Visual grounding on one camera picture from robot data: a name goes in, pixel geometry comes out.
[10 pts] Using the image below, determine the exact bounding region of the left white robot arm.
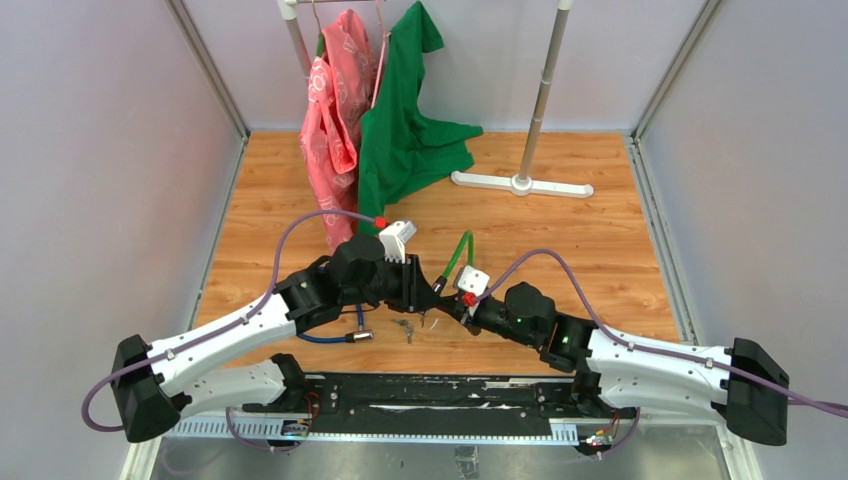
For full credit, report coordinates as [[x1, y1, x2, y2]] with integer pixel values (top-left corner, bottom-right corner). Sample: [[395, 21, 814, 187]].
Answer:
[[110, 234, 446, 443]]

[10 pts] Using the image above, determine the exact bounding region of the green t-shirt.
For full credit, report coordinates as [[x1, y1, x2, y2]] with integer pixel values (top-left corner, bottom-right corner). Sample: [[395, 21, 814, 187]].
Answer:
[[357, 1, 483, 217]]

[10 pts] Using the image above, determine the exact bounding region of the right circuit board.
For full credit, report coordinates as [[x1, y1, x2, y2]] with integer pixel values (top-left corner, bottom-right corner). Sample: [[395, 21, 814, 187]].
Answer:
[[580, 411, 621, 456]]

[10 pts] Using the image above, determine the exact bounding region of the left circuit board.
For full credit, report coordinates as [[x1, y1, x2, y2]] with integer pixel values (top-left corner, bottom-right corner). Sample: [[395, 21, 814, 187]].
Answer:
[[282, 392, 321, 436]]

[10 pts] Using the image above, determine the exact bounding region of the circuit board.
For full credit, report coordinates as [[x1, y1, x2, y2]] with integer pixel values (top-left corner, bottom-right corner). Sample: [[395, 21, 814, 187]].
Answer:
[[580, 411, 621, 456], [282, 392, 321, 436]]

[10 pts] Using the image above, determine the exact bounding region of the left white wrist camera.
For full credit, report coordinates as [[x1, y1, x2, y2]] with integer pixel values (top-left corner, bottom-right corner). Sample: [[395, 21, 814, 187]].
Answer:
[[378, 220, 417, 264]]

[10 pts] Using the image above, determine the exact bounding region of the pink patterned garment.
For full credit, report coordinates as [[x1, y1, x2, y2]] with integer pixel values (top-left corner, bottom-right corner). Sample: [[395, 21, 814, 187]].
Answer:
[[299, 9, 377, 250]]

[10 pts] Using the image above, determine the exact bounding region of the green cable lock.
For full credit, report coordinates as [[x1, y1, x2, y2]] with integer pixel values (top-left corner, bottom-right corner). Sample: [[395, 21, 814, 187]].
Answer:
[[432, 230, 475, 293]]

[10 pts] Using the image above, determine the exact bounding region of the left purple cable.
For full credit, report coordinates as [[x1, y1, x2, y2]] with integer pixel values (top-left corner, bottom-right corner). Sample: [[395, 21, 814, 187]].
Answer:
[[81, 209, 387, 453]]

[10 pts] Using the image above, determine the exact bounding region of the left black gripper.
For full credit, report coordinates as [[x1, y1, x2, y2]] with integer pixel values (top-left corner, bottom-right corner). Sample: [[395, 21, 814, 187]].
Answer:
[[343, 252, 445, 313]]

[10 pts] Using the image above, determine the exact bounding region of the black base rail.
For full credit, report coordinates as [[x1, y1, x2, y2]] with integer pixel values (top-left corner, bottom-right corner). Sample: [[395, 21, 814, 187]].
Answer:
[[226, 372, 635, 446]]

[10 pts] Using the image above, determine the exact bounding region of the white clothes rack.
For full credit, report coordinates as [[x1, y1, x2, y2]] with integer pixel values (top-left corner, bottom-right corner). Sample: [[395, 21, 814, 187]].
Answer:
[[276, 0, 594, 199]]

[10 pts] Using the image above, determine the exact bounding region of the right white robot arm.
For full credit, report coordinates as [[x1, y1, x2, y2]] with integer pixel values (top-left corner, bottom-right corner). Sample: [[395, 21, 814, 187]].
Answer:
[[445, 282, 789, 446]]

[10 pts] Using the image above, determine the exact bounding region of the blue cable lock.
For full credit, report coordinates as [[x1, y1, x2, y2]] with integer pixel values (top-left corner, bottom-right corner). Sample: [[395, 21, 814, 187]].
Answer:
[[297, 304, 374, 345]]

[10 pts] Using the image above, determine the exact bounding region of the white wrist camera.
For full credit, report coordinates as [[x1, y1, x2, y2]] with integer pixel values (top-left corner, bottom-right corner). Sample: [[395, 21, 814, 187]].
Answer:
[[378, 220, 417, 264], [454, 265, 490, 296]]

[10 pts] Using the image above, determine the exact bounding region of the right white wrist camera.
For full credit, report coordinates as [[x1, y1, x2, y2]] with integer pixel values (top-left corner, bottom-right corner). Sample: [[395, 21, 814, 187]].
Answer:
[[454, 265, 490, 296]]

